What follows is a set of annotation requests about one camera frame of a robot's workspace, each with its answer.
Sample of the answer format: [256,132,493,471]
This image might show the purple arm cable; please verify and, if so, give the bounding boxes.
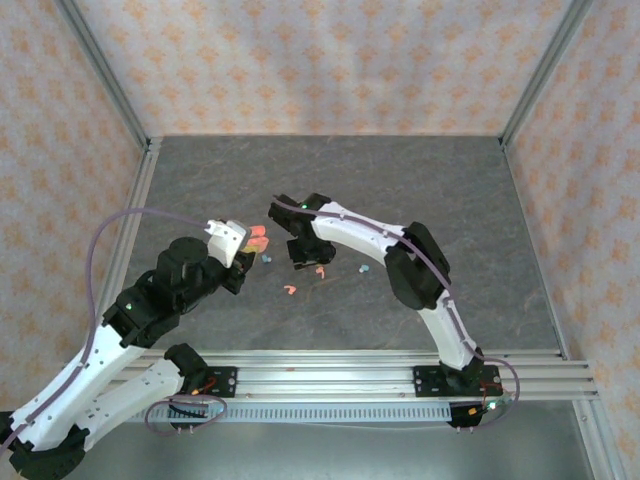
[0,207,211,456]
[272,195,524,434]

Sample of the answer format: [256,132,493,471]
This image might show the aluminium corner post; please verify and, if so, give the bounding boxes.
[499,0,597,149]
[53,0,154,151]

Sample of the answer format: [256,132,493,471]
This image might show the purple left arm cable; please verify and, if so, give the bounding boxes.
[0,207,211,456]

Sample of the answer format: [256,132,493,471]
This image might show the aluminium floor edge rail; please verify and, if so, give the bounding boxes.
[499,139,571,360]
[89,137,164,354]

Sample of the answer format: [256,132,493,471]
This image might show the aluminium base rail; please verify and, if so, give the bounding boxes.
[62,349,599,401]

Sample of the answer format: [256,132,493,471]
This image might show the slotted grey cable duct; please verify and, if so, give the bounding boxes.
[147,403,454,425]

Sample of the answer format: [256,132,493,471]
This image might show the grey metal shelf plate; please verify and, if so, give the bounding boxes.
[74,419,596,480]

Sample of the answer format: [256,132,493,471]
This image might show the aluminium frame leg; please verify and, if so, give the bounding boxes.
[572,399,626,480]

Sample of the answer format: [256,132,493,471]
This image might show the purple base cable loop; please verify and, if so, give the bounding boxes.
[144,393,229,437]

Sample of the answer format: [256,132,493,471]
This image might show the pink earbud charging case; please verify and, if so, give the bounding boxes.
[243,224,272,254]

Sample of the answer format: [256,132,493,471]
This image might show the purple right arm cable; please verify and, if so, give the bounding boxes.
[272,195,524,434]

